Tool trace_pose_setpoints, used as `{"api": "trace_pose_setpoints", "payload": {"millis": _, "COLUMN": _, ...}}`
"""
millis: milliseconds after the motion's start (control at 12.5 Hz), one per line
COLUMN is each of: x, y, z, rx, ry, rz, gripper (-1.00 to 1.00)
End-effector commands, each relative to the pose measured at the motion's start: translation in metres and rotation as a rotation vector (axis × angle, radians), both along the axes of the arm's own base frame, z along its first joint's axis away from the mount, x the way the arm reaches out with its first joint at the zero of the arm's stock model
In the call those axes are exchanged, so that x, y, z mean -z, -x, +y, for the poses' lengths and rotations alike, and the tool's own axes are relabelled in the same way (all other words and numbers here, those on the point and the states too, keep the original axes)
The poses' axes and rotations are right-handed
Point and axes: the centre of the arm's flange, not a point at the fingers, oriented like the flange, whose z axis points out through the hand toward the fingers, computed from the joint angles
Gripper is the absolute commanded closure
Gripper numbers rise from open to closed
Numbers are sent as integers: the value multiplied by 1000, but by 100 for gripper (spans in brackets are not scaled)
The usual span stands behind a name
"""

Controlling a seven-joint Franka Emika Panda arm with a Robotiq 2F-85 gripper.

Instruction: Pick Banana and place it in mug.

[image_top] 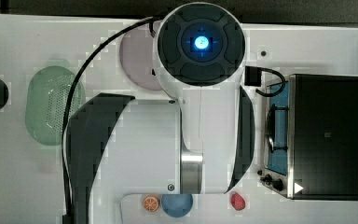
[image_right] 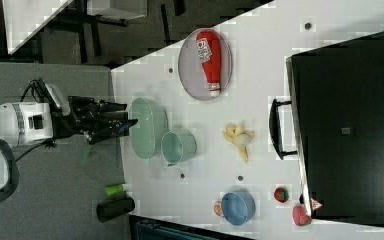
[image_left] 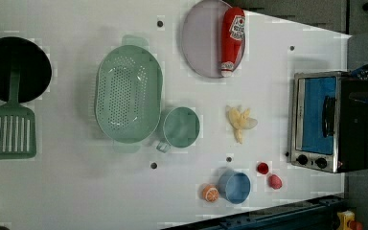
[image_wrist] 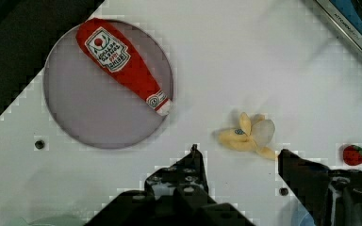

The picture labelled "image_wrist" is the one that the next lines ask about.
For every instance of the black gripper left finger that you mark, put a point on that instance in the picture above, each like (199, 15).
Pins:
(173, 196)

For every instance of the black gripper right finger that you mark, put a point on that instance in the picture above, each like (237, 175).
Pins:
(333, 197)

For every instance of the plush peeled banana toy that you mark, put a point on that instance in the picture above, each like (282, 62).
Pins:
(252, 135)

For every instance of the red plush strawberry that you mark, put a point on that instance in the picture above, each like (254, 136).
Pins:
(352, 155)

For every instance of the green colander basket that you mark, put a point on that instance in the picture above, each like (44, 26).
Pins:
(51, 221)

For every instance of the round grey plate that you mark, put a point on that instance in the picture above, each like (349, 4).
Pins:
(94, 109)

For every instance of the red plush ketchup bottle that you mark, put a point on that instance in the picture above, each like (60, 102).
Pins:
(114, 53)

